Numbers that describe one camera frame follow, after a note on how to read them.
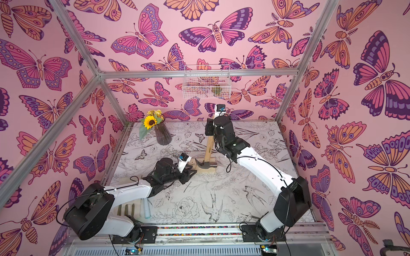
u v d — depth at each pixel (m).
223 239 0.73
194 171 0.82
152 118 0.88
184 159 0.75
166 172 0.69
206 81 0.95
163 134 1.01
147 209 0.80
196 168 0.85
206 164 0.84
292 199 0.41
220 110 0.64
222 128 0.55
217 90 0.95
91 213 0.43
